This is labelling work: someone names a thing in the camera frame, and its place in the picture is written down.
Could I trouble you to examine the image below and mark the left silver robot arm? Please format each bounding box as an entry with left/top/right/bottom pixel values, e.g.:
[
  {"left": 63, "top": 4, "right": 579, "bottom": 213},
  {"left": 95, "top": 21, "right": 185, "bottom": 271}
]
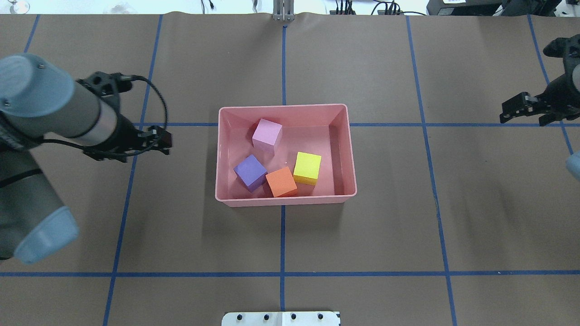
[{"left": 0, "top": 53, "right": 173, "bottom": 264}]

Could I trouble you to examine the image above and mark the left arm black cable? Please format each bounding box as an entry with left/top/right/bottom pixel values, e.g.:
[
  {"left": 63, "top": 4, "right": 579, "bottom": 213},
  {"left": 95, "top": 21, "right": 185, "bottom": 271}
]
[{"left": 39, "top": 75, "right": 169, "bottom": 159}]

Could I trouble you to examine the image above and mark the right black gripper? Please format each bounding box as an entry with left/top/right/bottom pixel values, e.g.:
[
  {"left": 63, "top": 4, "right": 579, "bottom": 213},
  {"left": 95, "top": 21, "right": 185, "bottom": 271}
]
[{"left": 499, "top": 35, "right": 580, "bottom": 126}]

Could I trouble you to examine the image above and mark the purple foam block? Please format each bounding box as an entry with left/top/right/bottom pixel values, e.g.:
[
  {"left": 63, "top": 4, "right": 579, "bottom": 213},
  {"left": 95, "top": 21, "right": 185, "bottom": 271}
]
[{"left": 234, "top": 154, "right": 267, "bottom": 192}]

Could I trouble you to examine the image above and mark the yellow foam block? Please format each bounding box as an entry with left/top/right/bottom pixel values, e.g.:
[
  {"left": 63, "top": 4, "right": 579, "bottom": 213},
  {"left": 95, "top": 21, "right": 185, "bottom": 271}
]
[{"left": 293, "top": 151, "right": 322, "bottom": 186}]

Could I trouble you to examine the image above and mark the pink foam block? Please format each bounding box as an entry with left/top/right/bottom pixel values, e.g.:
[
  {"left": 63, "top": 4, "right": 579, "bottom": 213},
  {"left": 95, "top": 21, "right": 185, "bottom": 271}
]
[{"left": 252, "top": 119, "right": 283, "bottom": 154}]

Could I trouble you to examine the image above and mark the orange foam block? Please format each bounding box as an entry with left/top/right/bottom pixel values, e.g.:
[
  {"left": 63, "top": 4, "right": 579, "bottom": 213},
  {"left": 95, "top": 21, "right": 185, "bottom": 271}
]
[{"left": 266, "top": 166, "right": 298, "bottom": 198}]

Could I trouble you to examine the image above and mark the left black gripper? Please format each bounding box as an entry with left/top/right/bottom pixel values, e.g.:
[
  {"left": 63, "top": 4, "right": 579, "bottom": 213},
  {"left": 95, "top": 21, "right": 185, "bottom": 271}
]
[{"left": 77, "top": 72, "right": 173, "bottom": 163}]

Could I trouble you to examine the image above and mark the aluminium frame post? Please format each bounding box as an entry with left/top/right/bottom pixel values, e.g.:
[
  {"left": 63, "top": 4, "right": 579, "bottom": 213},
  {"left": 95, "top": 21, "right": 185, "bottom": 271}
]
[{"left": 273, "top": 0, "right": 295, "bottom": 22}]

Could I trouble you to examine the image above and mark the white pedestal column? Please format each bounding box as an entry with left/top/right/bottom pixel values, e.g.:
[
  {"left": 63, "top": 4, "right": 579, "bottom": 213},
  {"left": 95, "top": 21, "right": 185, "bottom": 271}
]
[{"left": 221, "top": 311, "right": 341, "bottom": 326}]

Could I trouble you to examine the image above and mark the pink plastic bin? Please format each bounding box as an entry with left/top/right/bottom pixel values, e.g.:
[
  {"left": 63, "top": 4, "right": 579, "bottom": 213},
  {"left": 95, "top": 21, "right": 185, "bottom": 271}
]
[{"left": 215, "top": 104, "right": 357, "bottom": 207}]

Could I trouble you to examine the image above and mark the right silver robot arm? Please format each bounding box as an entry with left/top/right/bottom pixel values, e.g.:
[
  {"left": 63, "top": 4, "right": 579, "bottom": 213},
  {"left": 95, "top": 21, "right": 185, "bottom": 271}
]
[{"left": 499, "top": 35, "right": 580, "bottom": 126}]

